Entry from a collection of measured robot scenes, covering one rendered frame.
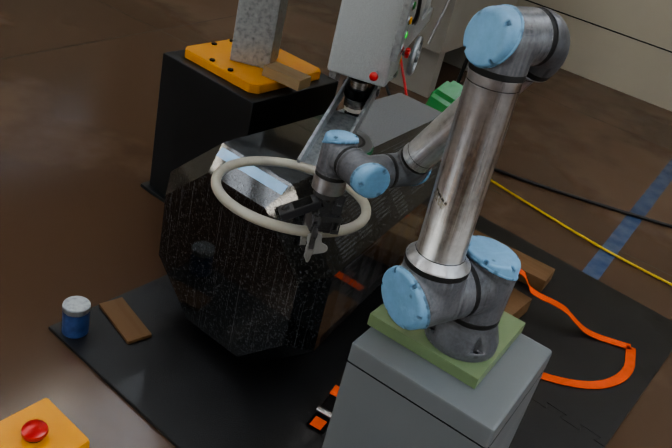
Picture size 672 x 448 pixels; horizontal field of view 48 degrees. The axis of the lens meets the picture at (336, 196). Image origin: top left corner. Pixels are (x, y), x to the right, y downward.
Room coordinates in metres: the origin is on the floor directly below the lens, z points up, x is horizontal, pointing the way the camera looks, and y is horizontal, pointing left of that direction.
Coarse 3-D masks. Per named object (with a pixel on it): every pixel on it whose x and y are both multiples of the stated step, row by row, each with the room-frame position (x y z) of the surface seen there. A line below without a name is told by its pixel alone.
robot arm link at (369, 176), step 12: (348, 156) 1.71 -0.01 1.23; (360, 156) 1.71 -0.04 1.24; (372, 156) 1.72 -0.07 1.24; (384, 156) 1.74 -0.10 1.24; (336, 168) 1.72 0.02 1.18; (348, 168) 1.68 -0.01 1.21; (360, 168) 1.66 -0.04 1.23; (372, 168) 1.66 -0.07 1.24; (384, 168) 1.68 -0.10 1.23; (348, 180) 1.67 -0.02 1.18; (360, 180) 1.64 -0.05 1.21; (372, 180) 1.65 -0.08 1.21; (384, 180) 1.68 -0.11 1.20; (360, 192) 1.64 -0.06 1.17; (372, 192) 1.66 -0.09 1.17
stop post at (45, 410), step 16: (48, 400) 0.87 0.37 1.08; (16, 416) 0.82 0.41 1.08; (32, 416) 0.83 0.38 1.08; (48, 416) 0.84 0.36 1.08; (64, 416) 0.85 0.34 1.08; (0, 432) 0.79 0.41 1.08; (16, 432) 0.79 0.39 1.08; (48, 432) 0.81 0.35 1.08; (64, 432) 0.82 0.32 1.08; (80, 432) 0.82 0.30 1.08
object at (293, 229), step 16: (240, 160) 2.11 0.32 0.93; (256, 160) 2.15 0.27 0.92; (272, 160) 2.18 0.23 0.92; (288, 160) 2.21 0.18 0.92; (224, 192) 1.85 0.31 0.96; (352, 192) 2.11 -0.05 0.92; (240, 208) 1.78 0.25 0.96; (368, 208) 1.99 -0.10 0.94; (256, 224) 1.76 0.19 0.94; (272, 224) 1.75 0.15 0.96; (288, 224) 1.76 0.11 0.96; (352, 224) 1.86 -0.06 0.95
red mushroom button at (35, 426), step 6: (30, 420) 0.81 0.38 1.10; (36, 420) 0.81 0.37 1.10; (24, 426) 0.79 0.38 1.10; (30, 426) 0.79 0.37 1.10; (36, 426) 0.80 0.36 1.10; (42, 426) 0.80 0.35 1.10; (24, 432) 0.78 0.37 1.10; (30, 432) 0.78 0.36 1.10; (36, 432) 0.79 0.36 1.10; (42, 432) 0.79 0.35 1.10; (24, 438) 0.78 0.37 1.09; (30, 438) 0.78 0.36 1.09; (36, 438) 0.78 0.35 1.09; (42, 438) 0.79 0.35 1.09
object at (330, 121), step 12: (396, 72) 2.80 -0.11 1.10; (336, 96) 2.56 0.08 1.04; (372, 96) 2.60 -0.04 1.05; (324, 120) 2.42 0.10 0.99; (336, 120) 2.50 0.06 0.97; (348, 120) 2.51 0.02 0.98; (360, 120) 2.48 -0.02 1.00; (324, 132) 2.42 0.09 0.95; (312, 144) 2.32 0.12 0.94; (300, 156) 2.22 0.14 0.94; (312, 156) 2.29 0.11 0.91
